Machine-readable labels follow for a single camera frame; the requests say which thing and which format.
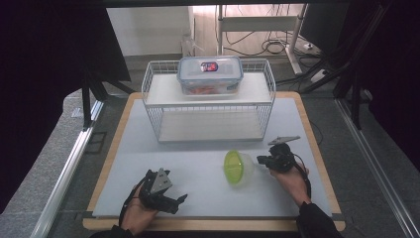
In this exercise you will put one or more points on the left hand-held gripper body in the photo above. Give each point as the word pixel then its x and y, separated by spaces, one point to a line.
pixel 158 191

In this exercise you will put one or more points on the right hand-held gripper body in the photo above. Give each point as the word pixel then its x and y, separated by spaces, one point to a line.
pixel 282 158

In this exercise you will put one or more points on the round container green lid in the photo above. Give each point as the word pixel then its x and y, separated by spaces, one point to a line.
pixel 236 167

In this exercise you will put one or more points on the clear food container blue-rimmed lid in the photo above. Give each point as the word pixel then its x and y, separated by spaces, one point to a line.
pixel 209 74

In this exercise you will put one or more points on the person's right hand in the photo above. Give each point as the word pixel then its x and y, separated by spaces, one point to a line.
pixel 292 185

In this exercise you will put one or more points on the person's left hand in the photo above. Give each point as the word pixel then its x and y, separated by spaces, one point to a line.
pixel 138 214

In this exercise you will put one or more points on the grey table mat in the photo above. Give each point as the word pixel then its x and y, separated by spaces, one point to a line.
pixel 148 145

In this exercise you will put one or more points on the white power strip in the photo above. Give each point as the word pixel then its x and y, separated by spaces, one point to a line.
pixel 318 76

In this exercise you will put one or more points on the black metal stand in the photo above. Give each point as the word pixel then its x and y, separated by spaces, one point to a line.
pixel 86 99
pixel 356 99

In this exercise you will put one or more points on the clear plastic bottle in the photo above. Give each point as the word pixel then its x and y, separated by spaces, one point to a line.
pixel 188 46

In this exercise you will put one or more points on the dark monitor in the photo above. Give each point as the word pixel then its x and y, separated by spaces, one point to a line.
pixel 323 26

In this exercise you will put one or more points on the dark curtain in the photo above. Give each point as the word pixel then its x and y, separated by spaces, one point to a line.
pixel 39 82
pixel 396 66

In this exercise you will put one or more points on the aluminium rail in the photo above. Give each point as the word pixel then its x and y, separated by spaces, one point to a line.
pixel 373 165
pixel 66 175

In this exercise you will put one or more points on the white desk frame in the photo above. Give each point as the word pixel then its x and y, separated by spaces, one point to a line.
pixel 257 23

